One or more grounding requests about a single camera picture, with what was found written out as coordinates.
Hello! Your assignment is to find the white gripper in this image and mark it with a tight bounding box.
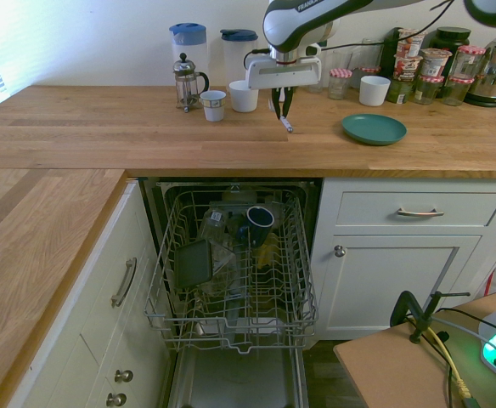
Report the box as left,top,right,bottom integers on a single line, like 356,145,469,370
244,49,323,121

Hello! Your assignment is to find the dishwasher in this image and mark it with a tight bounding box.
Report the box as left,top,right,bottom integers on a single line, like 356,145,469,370
139,176,324,408

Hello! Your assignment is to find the wide white cup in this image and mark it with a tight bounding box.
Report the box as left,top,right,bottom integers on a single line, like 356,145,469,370
228,80,260,113

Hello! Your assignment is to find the clear bottle green lid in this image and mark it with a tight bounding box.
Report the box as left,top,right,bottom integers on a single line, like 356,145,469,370
308,40,330,94

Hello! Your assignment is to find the clear pitcher dark blue lid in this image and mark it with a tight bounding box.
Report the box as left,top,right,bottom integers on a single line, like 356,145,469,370
220,28,259,86

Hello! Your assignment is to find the patterned paper cup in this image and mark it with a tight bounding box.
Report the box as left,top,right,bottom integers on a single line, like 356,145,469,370
199,90,227,122

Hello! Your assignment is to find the clear glass tumbler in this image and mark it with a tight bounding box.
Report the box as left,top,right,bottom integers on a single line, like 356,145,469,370
331,49,355,86

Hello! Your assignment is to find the teal plate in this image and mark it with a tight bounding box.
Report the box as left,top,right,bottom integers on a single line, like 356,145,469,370
341,113,408,147

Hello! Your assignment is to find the glass french press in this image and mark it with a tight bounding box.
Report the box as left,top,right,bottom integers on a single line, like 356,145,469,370
172,52,211,114

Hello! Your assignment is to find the tall empty glass jar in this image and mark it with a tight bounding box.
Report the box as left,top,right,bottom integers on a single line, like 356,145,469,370
360,37,385,69

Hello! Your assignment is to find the clear pitcher light blue lid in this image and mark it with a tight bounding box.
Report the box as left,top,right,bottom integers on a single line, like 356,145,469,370
169,22,209,93

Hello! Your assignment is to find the green glass jar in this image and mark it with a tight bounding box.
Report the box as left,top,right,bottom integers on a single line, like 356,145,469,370
385,78,417,105

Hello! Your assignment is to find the dark blue mug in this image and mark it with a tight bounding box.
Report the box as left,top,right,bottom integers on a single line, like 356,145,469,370
237,205,275,250

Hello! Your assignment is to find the red white oat cup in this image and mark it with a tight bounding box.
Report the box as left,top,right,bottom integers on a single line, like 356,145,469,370
393,54,424,82
419,48,453,80
396,28,427,59

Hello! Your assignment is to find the white drawer front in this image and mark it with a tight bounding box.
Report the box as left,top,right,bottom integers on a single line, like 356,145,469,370
335,190,496,229

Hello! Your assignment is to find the yellow item in rack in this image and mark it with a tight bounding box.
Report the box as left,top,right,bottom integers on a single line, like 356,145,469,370
256,232,284,269

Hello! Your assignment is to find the clear glass container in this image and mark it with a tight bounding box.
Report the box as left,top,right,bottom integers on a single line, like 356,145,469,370
199,207,239,295

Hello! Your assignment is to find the black plastic tub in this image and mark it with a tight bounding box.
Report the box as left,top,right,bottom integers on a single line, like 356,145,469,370
427,26,472,65

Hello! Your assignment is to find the black square lid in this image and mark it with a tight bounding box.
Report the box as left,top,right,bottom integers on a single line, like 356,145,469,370
174,238,213,289

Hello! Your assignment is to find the white cabinet door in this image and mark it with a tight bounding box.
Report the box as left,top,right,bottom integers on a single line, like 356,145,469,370
322,233,482,337

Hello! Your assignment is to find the black screw clamp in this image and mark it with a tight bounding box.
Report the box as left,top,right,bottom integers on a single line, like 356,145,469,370
390,290,472,344

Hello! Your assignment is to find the brown fibreboard panel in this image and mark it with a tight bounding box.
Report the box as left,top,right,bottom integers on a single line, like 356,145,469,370
333,287,496,408

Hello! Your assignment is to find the white corner cabinet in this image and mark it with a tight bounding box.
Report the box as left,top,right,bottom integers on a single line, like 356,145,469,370
8,180,175,408

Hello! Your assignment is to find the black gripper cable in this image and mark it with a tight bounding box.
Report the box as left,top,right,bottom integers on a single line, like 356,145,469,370
243,0,459,72

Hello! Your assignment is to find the silver drawer bar handle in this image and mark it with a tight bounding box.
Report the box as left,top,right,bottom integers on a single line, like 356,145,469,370
397,207,445,218

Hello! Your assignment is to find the grey wire dishwasher rack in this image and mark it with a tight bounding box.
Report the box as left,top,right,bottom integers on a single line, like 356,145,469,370
144,186,320,356

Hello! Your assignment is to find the silver cabinet bar handle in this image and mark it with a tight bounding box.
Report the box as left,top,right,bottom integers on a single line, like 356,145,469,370
110,257,138,309

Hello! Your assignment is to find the grey cable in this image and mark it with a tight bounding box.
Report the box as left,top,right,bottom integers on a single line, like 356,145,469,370
432,317,489,343

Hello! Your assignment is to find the yellow cable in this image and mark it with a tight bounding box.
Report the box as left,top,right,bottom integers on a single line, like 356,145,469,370
425,325,475,401

